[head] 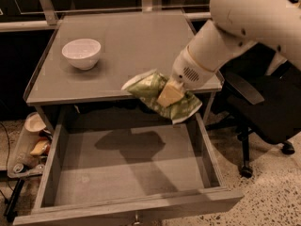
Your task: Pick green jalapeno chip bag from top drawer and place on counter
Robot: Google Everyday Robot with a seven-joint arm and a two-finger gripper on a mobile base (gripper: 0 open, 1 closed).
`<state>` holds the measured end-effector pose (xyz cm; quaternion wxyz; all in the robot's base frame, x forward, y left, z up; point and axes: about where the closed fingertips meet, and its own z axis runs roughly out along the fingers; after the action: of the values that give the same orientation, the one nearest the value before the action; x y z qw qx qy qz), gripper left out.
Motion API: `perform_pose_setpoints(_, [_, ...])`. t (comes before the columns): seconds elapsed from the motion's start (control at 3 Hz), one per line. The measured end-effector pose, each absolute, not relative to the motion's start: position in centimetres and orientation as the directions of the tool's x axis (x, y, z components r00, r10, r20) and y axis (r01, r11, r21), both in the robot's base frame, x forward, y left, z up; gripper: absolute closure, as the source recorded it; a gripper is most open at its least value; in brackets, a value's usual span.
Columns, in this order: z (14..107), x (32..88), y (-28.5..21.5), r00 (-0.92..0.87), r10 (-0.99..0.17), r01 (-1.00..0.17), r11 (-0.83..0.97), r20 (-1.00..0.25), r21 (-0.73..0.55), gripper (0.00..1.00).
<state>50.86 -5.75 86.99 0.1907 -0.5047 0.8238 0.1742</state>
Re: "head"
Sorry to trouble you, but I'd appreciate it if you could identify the clear plastic bin of items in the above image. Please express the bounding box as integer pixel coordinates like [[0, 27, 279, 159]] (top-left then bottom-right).
[[8, 112, 53, 178]]

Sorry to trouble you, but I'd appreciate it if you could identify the metal railing with posts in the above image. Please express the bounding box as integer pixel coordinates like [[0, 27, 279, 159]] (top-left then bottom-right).
[[0, 0, 209, 32]]

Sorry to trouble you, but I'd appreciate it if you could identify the green jalapeno chip bag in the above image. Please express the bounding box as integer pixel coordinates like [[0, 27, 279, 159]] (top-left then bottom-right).
[[121, 70, 202, 124]]

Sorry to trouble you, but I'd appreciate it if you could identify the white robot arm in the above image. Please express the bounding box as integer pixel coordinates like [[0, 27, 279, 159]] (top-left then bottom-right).
[[157, 0, 301, 107]]

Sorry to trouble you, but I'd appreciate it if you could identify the black floor stand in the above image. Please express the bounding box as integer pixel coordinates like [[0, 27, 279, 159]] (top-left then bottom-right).
[[4, 179, 24, 222]]

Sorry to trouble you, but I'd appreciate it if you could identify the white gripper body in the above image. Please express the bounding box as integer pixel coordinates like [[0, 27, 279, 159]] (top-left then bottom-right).
[[171, 47, 215, 89]]

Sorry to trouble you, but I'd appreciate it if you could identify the black office chair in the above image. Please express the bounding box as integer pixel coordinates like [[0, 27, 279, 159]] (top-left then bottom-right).
[[206, 43, 301, 178]]

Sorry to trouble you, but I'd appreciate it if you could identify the open grey top drawer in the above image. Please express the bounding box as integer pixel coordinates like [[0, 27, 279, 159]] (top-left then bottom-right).
[[14, 106, 243, 226]]

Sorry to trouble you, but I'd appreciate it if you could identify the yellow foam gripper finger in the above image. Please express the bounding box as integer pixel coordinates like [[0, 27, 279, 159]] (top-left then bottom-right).
[[157, 79, 185, 107]]

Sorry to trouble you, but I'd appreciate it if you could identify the grey cabinet with counter top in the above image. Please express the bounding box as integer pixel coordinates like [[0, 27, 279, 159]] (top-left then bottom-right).
[[23, 9, 226, 134]]

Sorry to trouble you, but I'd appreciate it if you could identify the white ceramic bowl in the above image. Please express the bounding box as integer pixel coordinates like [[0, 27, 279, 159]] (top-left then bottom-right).
[[61, 39, 102, 70]]

